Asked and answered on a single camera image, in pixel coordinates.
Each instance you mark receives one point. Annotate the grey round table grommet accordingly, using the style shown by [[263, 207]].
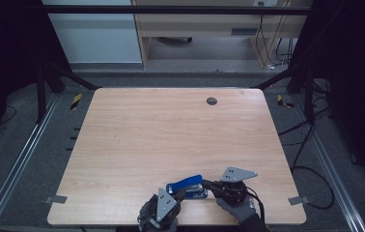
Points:
[[211, 101]]

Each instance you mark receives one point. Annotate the yellow clamp right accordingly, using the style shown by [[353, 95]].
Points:
[[282, 101]]

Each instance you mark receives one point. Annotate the grey table edge bracket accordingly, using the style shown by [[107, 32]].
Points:
[[55, 199], [298, 200]]

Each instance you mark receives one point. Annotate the black frame crossbar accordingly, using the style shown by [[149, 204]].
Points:
[[171, 9]]

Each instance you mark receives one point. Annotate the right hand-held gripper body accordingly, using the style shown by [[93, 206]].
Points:
[[233, 187]]

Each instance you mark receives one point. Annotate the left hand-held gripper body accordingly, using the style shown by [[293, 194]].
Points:
[[162, 206]]

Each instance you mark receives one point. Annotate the light wooden desk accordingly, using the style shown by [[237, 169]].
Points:
[[203, 25]]

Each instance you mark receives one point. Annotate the blue stapler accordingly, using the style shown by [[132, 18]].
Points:
[[185, 187]]

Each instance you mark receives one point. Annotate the dark chair base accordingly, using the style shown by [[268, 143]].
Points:
[[174, 40]]

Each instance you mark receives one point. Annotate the person's right hand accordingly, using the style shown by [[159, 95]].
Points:
[[240, 211]]

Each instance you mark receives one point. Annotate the person's left hand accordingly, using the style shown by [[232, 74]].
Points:
[[148, 219]]

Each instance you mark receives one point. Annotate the white cabinet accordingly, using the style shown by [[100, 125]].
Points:
[[97, 38]]

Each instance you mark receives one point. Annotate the dark curtain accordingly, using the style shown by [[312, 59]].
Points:
[[354, 80], [6, 64]]

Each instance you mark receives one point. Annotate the black frame strut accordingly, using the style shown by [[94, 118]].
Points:
[[308, 93], [41, 93]]

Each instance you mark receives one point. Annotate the aluminium floor rail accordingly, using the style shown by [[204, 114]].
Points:
[[328, 167], [19, 161]]

